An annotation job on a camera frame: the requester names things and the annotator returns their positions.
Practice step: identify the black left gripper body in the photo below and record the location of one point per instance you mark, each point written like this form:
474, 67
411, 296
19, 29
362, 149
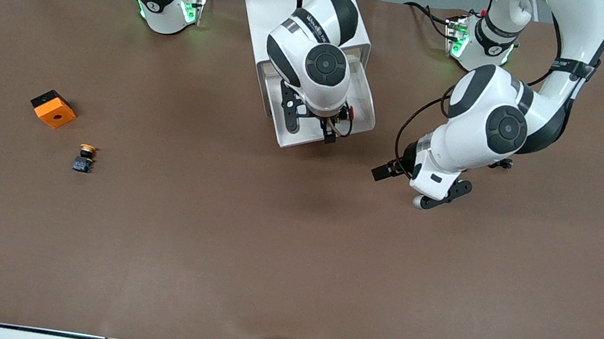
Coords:
407, 155

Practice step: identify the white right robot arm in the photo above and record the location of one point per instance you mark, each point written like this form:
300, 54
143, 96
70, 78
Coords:
164, 14

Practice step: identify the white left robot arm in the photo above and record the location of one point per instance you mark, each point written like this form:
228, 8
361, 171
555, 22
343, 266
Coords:
452, 149

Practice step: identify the yellow push button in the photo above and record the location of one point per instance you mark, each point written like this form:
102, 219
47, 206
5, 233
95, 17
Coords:
83, 162

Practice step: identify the small black clip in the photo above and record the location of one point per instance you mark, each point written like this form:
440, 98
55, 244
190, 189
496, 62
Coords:
502, 163

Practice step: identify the orange and black box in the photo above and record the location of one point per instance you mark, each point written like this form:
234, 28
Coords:
53, 111

